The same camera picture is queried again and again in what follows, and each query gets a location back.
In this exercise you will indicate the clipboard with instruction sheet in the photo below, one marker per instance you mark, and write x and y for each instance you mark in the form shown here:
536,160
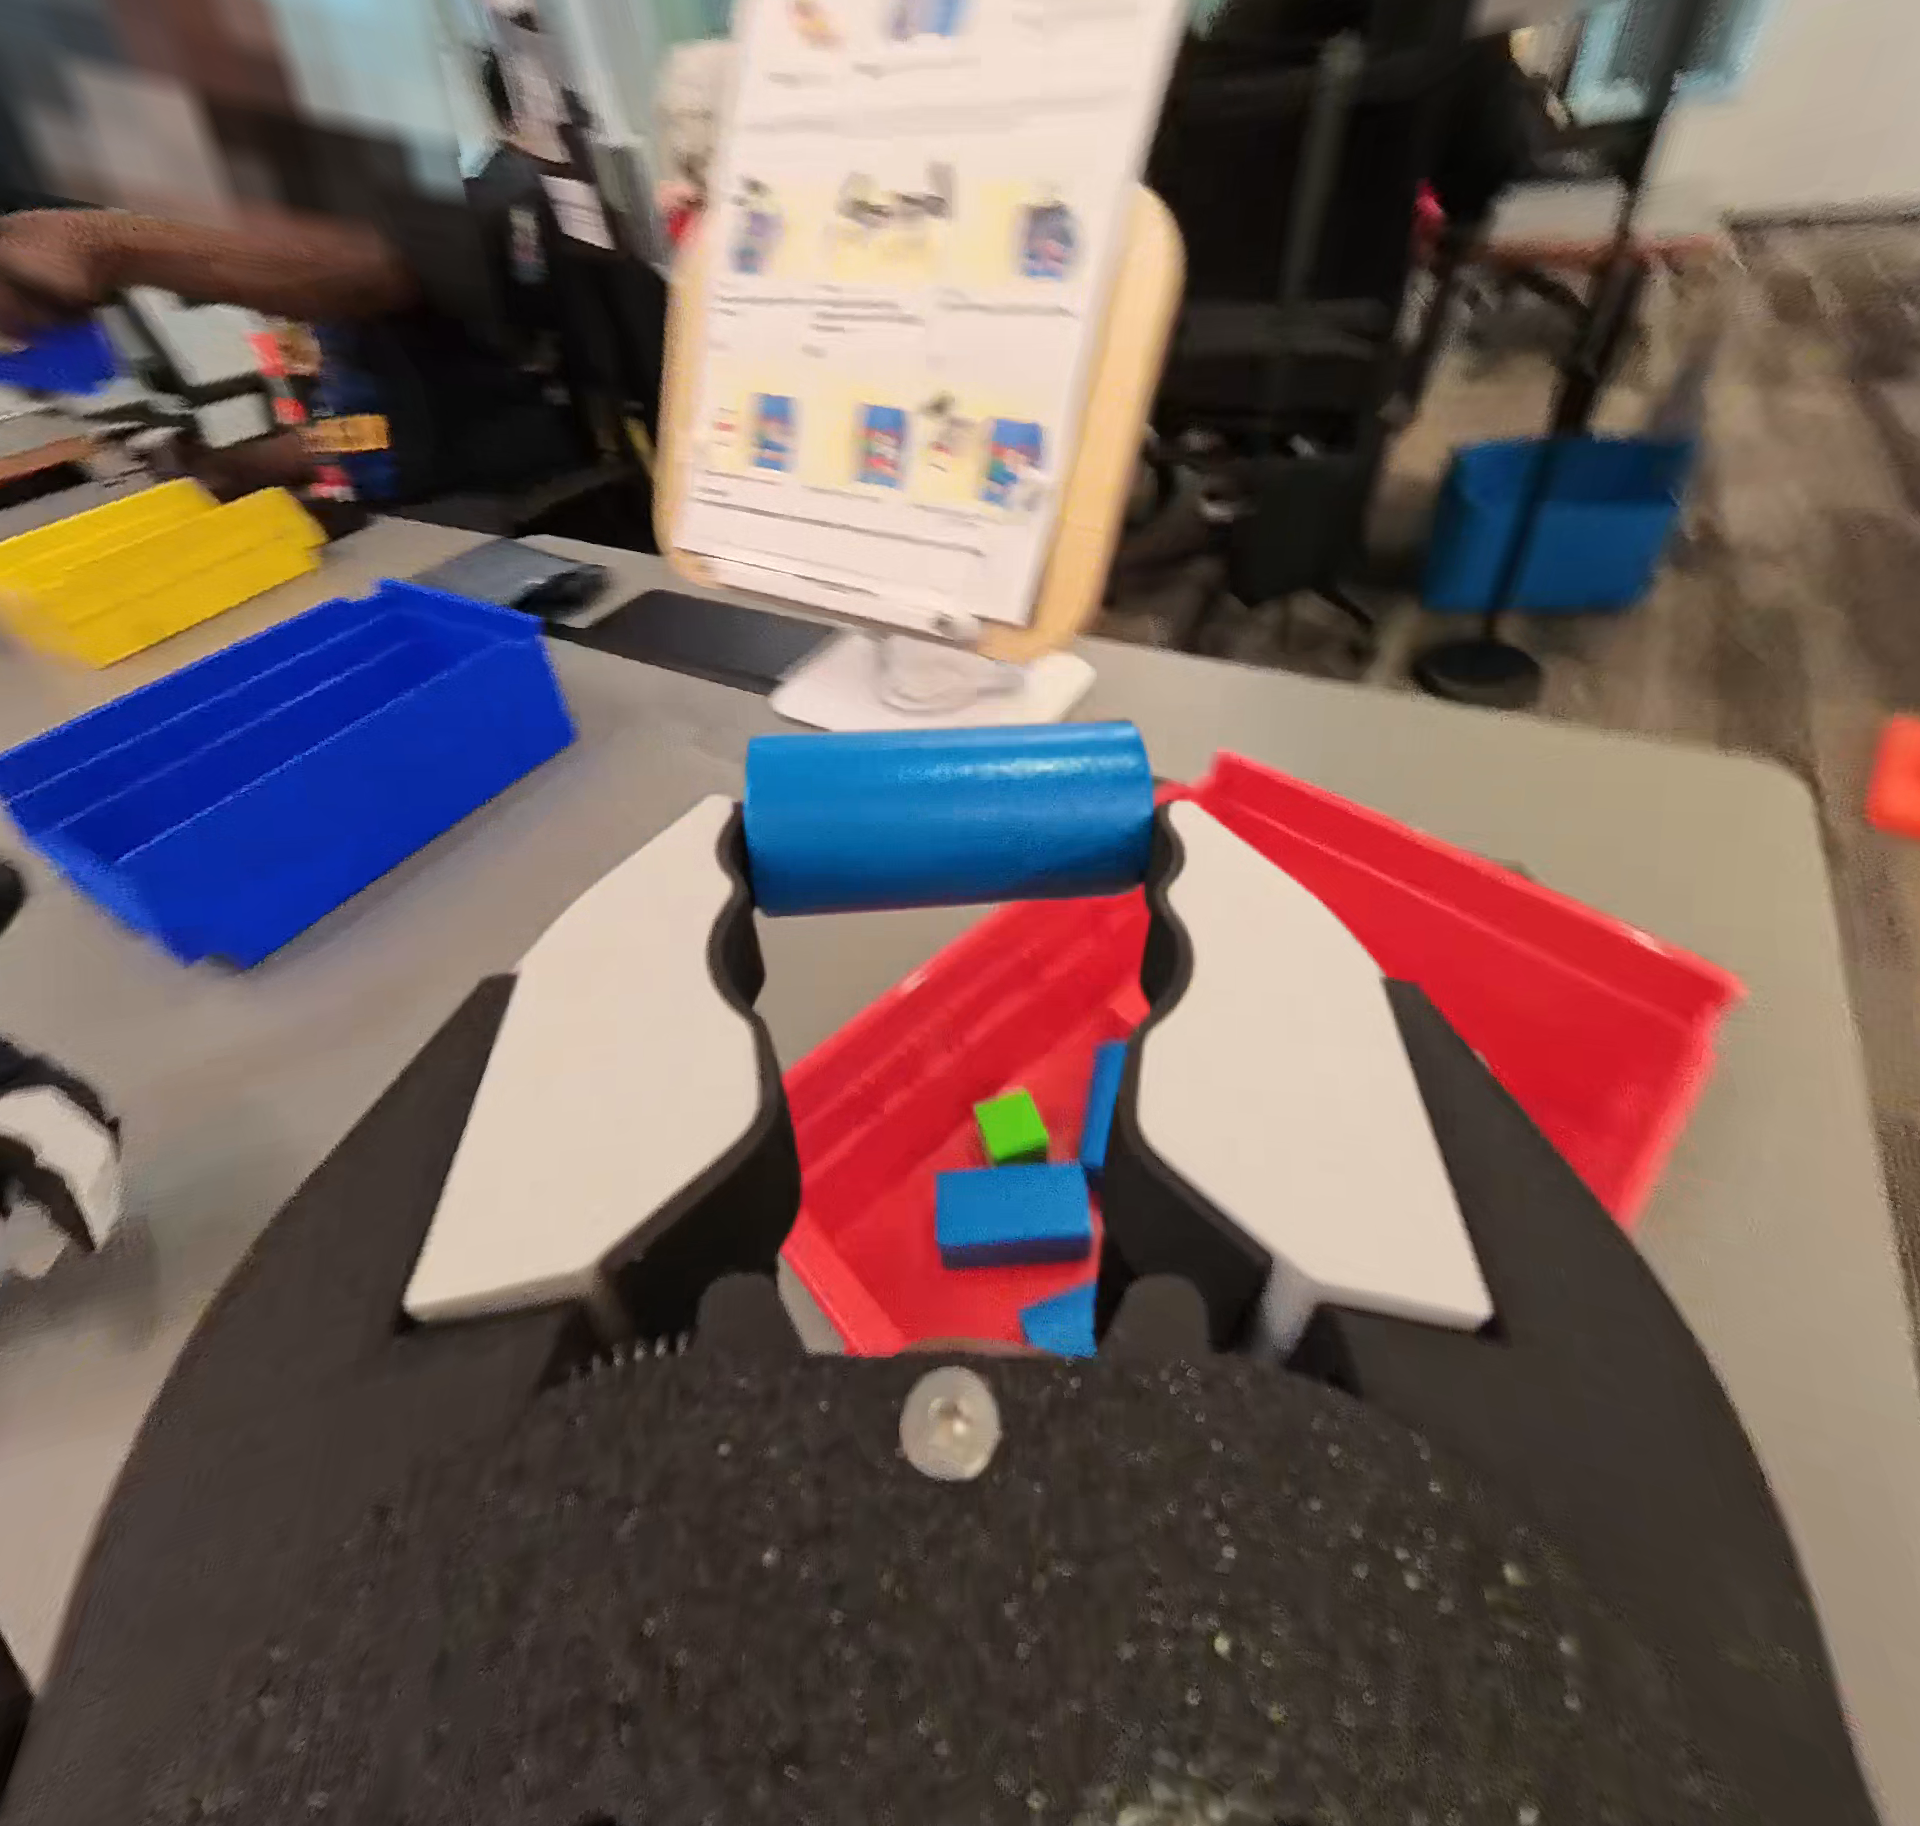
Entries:
930,237

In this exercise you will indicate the red plastic bin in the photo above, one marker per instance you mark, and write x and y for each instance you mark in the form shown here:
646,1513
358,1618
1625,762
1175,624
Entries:
1471,942

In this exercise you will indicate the blue plastic bin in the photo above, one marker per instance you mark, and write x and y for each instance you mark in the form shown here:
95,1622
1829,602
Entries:
270,777

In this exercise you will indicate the yellow plastic bin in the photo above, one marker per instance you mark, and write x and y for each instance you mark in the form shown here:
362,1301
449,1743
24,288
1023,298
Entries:
150,566

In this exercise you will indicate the green wooden cube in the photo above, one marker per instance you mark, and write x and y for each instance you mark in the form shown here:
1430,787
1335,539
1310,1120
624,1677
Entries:
1012,1124

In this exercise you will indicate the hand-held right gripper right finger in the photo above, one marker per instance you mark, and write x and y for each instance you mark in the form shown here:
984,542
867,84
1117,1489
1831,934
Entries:
1306,1106

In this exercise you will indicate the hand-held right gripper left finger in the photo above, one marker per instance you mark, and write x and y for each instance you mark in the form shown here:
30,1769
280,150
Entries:
617,1106

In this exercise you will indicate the black laptop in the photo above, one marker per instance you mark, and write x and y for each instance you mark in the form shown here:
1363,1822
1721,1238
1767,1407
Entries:
707,638

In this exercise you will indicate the black office chair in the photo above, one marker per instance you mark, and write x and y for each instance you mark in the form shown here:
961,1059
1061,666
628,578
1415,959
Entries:
1320,237

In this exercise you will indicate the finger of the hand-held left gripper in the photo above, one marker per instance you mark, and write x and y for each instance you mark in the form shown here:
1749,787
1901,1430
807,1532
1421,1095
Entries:
66,1166

